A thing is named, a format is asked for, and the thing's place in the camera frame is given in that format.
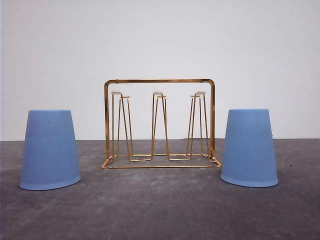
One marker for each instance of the blue ribbed cup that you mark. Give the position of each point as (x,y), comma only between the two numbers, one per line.
(49,158)
(248,156)

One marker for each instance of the gold wire cup rack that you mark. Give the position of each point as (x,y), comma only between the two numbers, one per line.
(160,123)

